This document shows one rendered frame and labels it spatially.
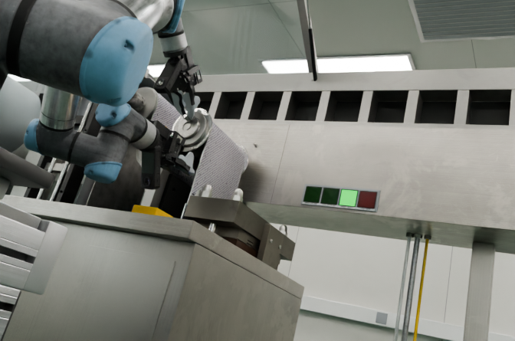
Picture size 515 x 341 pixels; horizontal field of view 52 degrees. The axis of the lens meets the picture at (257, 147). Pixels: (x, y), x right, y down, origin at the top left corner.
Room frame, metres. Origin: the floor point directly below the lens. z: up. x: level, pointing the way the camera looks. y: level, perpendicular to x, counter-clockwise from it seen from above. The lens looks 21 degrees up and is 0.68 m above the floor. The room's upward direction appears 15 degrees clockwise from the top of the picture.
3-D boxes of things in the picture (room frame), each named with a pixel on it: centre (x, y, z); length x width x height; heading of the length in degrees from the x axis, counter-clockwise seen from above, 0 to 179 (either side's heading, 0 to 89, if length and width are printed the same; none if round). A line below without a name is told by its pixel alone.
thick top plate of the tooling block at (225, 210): (1.55, -0.03, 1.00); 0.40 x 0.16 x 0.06; 149
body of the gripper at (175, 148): (1.33, 0.25, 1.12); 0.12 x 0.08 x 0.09; 149
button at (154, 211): (1.22, 0.20, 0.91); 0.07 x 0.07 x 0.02; 59
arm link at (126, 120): (1.19, 0.33, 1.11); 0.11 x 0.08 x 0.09; 149
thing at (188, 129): (1.50, 0.22, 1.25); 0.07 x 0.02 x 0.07; 59
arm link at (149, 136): (1.26, 0.30, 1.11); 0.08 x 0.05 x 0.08; 59
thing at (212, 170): (1.59, 0.09, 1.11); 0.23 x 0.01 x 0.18; 149
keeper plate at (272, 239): (1.51, -0.11, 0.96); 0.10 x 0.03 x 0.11; 149
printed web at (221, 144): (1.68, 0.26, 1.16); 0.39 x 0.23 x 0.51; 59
